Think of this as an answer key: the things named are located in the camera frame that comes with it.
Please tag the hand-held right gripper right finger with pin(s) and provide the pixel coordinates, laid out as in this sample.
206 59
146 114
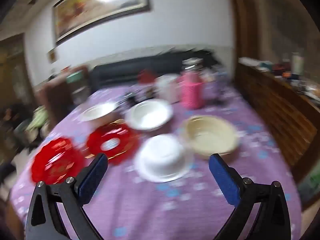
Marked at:
225 180

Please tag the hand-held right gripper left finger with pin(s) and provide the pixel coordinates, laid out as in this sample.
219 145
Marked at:
92 177

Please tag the red plastic plate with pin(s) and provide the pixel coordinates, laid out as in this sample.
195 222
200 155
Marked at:
55 160

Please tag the red gold-rimmed plate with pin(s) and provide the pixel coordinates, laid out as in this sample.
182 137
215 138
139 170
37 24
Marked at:
112 140

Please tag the shallow white plate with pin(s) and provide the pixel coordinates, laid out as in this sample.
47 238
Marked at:
97 112

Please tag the small white bowl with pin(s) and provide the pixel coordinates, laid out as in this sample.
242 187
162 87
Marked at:
162 157

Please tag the large white bowl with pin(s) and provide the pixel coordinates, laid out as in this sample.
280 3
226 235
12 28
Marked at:
147 116

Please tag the purple floral tablecloth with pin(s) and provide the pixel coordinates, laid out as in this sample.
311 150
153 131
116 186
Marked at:
150 210

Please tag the green checked blanket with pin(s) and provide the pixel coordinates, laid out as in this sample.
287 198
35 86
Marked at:
37 117

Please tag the black small jar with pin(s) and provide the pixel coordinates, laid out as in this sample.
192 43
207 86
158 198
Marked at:
130 100

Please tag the dark wooden sideboard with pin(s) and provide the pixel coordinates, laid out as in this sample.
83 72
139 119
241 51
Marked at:
270 105

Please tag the brown sofa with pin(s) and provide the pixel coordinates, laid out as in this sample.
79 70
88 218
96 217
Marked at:
55 97

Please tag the pink sleeved bottle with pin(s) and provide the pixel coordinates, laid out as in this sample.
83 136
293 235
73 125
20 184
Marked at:
191 90

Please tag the clear bottle with green lid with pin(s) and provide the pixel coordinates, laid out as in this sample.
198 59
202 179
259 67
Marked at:
75 80

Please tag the white cup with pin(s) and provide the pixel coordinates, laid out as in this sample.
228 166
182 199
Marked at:
167 90

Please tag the black leather sofa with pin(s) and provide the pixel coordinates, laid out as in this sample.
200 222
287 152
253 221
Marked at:
120 72

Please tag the red plastic bag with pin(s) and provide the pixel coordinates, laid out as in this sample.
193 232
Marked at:
147 77

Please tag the wooden glass-panel doors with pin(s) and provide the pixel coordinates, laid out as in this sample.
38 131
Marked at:
15 75

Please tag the white bottle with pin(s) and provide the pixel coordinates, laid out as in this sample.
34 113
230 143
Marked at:
297 62

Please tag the framed horse painting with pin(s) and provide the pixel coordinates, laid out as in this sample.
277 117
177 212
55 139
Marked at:
100 5

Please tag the yellow wall plaque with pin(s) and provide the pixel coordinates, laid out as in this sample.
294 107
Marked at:
52 55

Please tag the wooden door frame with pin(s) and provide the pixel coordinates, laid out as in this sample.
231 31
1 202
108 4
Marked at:
246 17

